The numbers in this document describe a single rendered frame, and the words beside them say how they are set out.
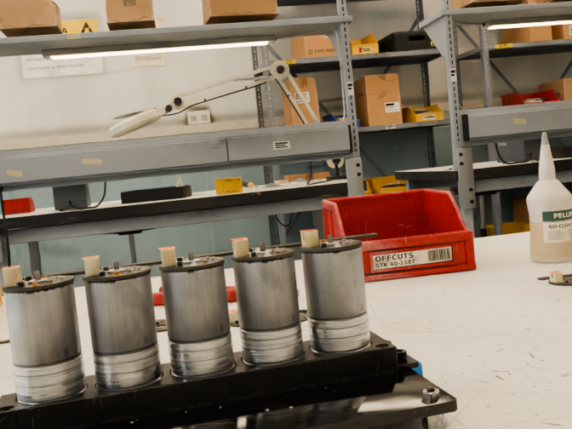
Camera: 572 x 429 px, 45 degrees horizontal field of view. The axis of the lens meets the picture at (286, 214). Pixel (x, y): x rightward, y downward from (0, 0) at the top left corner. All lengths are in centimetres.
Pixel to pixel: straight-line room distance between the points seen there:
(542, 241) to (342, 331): 32
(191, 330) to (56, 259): 443
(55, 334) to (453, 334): 20
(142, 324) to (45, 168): 226
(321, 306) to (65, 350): 10
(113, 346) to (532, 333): 21
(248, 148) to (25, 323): 226
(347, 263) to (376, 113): 415
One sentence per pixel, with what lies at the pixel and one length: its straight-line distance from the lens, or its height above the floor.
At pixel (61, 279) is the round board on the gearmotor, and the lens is 27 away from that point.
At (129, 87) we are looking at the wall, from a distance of 465.
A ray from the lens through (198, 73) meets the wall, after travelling 467.
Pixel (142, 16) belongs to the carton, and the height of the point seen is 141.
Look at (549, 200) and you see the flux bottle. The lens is 56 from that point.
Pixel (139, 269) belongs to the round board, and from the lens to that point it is 26.
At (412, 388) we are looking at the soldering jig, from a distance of 26.
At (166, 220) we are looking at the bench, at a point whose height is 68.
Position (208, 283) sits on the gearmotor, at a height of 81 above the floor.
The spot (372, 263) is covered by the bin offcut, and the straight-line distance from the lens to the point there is 53.
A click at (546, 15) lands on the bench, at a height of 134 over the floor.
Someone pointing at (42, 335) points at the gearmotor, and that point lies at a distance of 26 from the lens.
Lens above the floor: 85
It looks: 4 degrees down
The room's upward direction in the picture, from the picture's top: 6 degrees counter-clockwise
